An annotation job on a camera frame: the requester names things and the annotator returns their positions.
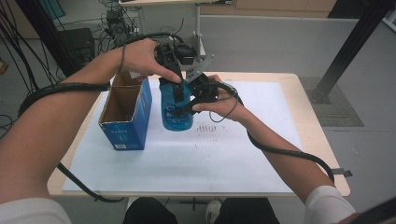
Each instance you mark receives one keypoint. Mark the background desk with grey leg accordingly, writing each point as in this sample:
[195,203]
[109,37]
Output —
[196,18]

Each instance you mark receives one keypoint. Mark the black computer tower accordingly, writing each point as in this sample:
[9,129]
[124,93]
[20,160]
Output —
[77,43]

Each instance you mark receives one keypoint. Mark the person's white shoe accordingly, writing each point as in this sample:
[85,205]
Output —
[213,211]

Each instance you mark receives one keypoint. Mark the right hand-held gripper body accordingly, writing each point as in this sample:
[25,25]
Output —
[204,88]

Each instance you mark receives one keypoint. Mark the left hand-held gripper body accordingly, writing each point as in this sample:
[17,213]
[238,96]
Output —
[174,56]

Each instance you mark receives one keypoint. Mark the black metal stand post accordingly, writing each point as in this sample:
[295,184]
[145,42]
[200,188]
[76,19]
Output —
[348,49]

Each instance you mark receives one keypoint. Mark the person's right hand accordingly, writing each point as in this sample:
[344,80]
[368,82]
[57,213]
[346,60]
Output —
[225,105]

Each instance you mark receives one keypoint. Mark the person's black trousers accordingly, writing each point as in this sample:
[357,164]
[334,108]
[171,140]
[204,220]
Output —
[249,211]

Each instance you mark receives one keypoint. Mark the white paper sheet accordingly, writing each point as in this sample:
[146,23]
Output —
[199,161]

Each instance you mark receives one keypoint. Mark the blue bottle with white cap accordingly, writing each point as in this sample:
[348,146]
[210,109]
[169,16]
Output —
[176,119]

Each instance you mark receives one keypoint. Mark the blue cardboard box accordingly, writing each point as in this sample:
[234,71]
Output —
[130,124]

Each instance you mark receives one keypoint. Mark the black clip on table edge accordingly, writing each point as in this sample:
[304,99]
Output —
[342,172]

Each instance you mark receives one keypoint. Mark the person's left hand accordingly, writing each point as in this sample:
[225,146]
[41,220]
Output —
[140,59]

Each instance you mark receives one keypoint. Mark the wooden table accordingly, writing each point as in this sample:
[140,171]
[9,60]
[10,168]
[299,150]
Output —
[311,124]

